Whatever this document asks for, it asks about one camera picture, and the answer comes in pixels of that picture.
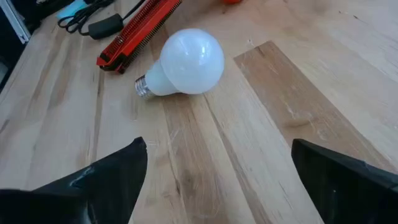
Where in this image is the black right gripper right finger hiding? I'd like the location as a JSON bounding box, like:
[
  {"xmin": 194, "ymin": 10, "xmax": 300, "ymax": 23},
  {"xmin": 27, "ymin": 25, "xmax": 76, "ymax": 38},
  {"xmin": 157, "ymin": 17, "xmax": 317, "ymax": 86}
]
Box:
[{"xmin": 291, "ymin": 138, "xmax": 398, "ymax": 224}]

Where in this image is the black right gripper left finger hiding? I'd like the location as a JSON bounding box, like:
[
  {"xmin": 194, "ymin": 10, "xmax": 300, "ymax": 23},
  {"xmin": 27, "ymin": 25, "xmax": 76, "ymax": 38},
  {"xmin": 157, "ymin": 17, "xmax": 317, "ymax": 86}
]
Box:
[{"xmin": 0, "ymin": 136, "xmax": 149, "ymax": 224}]

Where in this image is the red desk lamp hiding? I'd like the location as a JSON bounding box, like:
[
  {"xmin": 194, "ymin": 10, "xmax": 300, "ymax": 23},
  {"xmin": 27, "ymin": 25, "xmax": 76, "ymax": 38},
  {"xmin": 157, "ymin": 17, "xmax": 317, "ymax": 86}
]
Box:
[{"xmin": 96, "ymin": 0, "xmax": 183, "ymax": 75}]

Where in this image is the blue sticky note pad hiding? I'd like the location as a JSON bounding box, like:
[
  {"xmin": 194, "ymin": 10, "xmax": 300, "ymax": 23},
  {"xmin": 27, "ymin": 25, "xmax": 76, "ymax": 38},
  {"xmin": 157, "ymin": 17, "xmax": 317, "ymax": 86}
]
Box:
[{"xmin": 55, "ymin": 0, "xmax": 90, "ymax": 20}]

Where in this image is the black lamp power cable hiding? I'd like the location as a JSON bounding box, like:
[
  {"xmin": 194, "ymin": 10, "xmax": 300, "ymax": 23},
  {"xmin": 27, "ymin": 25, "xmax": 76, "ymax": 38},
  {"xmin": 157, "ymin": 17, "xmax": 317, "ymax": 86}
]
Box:
[{"xmin": 57, "ymin": 0, "xmax": 147, "ymax": 40}]

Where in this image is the silver camera rail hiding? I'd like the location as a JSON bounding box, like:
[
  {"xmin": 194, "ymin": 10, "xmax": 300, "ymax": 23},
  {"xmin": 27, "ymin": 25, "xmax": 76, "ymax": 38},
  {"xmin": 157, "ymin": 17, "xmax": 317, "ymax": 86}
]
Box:
[{"xmin": 0, "ymin": 0, "xmax": 32, "ymax": 44}]

